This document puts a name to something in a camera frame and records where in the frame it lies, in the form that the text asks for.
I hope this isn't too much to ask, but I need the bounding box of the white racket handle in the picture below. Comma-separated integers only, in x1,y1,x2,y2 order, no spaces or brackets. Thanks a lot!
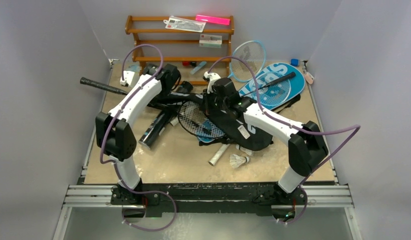
208,144,230,166

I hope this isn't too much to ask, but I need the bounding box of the red black small object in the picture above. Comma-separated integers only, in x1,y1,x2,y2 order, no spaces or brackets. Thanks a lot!
182,61,197,67

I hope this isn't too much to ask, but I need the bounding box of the blue racket bag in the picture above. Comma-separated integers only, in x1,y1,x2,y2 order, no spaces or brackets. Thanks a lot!
196,62,306,147

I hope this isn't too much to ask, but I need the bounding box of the small pink white object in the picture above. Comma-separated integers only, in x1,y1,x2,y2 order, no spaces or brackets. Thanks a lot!
304,71,314,85

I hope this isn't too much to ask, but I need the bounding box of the light blue badminton racket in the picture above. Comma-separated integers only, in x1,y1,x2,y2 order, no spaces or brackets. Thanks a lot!
228,40,267,83

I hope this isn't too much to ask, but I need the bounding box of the wooden shelf rack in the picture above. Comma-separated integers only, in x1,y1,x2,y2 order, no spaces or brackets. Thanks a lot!
124,15,235,86

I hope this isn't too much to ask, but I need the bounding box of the light blue strip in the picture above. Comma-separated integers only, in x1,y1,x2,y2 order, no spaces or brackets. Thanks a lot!
190,61,207,75

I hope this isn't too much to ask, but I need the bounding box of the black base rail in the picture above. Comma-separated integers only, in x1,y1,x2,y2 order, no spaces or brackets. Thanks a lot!
63,178,354,220

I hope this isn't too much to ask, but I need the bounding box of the white green box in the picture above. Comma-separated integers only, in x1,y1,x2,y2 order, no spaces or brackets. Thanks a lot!
199,34,223,49

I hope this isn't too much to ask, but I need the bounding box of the white shuttlecock near bag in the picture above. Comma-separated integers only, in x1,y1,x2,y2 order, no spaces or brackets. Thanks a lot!
235,144,255,157

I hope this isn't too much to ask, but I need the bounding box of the light blue packaged item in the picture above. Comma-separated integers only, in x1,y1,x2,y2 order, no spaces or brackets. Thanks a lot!
126,64,141,73

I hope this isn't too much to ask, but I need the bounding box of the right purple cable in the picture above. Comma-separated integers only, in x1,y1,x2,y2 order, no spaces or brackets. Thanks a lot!
207,55,361,226

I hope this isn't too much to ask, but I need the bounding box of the white blister package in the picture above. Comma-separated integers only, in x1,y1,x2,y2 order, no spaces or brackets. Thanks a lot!
163,16,206,33

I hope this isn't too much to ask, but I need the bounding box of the black shuttlecock tube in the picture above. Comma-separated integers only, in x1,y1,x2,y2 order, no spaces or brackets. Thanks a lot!
138,110,174,149

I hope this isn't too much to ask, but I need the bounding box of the pink bar on shelf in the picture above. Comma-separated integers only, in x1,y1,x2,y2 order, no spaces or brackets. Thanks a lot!
195,14,231,26

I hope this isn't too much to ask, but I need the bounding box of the small blue cube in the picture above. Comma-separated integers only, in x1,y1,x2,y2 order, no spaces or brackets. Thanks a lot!
290,58,300,67

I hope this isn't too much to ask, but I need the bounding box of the black Crossway racket bag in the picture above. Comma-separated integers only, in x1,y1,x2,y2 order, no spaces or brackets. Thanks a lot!
148,91,273,151

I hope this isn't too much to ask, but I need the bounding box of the black badminton racket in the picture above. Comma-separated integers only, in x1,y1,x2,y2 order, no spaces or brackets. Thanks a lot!
79,77,226,141

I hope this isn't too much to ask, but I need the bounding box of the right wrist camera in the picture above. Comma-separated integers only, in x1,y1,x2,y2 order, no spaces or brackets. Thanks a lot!
203,71,221,94

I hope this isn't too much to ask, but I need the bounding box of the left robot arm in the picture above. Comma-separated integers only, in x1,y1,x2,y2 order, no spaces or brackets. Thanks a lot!
95,64,181,205

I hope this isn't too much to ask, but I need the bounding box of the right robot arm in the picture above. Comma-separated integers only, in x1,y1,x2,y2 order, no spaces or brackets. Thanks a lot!
200,77,329,204

